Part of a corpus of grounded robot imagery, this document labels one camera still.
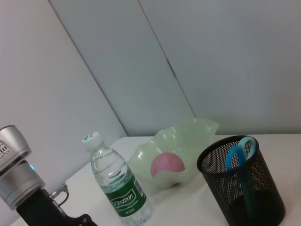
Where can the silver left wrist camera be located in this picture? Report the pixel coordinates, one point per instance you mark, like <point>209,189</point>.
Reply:
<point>11,141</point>

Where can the clear water bottle green label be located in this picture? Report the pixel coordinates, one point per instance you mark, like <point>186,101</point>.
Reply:
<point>124,188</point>

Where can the black mesh pen holder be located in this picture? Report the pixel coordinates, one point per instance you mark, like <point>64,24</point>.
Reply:
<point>258,200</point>

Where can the pale green wavy fruit plate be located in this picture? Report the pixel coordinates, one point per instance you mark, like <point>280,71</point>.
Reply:
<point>188,136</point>

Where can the blue scissors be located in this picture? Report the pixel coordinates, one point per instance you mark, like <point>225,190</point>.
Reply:
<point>244,150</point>

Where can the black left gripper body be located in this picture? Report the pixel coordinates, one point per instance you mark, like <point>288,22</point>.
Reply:
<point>42,212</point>

